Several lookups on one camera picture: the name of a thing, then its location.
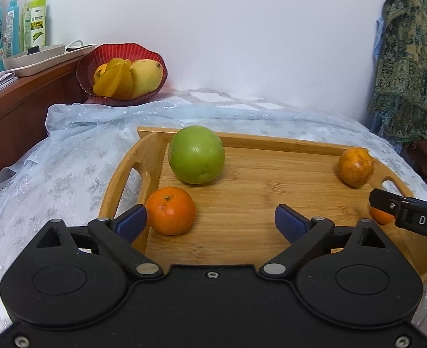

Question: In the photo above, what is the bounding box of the bamboo serving tray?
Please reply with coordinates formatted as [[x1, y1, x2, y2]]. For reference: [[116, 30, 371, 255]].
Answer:
[[98, 126, 427, 283]]

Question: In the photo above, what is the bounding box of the red fluted fruit bowl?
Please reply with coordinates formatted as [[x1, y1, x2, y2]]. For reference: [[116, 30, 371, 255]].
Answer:
[[76, 43, 168, 107]]

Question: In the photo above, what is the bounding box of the green apple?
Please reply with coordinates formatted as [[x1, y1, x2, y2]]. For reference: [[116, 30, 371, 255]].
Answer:
[[167, 125, 226, 185]]

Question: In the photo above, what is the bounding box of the white cable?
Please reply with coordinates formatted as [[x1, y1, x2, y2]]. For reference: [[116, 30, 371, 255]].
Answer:
[[64, 40, 98, 53]]

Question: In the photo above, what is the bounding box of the green patterned fringed scarf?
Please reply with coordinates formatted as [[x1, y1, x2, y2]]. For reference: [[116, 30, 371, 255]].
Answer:
[[367, 0, 427, 144]]

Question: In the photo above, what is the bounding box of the beige plastic tray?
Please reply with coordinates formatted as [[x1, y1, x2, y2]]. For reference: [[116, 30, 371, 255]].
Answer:
[[3, 43, 67, 77]]

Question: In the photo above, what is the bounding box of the small orange tangerine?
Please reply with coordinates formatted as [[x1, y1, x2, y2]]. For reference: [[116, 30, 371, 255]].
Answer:
[[369, 205, 396, 225]]

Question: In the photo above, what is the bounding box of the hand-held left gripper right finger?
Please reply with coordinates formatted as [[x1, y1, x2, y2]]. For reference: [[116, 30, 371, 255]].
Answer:
[[259, 204, 388, 280]]

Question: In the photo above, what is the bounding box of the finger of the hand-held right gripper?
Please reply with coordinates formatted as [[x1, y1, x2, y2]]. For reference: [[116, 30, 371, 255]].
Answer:
[[369, 188, 427, 224]]

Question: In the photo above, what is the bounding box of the green and white spray bottle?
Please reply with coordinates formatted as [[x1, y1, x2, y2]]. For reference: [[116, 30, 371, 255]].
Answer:
[[30, 0, 48, 49]]

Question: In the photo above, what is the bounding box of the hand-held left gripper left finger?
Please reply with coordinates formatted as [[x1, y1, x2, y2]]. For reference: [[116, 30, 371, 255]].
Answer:
[[35, 204, 164, 280]]

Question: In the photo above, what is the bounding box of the pale translucent bottle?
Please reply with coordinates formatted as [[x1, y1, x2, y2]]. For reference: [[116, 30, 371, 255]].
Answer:
[[22, 0, 33, 53]]

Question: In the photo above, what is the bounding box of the yellowish green-tinged orange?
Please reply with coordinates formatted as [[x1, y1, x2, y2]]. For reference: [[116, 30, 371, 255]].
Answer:
[[338, 147, 374, 188]]

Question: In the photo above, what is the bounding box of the brown wooden cabinet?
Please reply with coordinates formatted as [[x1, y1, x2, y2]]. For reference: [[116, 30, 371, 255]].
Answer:
[[0, 52, 91, 196]]

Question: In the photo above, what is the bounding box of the large orange tangerine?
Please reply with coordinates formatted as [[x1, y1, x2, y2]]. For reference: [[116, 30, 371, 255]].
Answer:
[[145, 186, 197, 236]]

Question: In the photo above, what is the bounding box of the yellow starfruit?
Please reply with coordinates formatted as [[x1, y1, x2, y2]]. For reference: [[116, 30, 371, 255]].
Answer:
[[92, 58, 135, 100]]

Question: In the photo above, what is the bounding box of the yellow mango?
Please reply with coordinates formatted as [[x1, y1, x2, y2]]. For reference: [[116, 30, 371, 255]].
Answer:
[[129, 59, 164, 99]]

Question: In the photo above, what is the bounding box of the small yellow fruit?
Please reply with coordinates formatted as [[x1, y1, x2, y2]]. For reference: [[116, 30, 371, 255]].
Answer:
[[93, 63, 109, 84]]

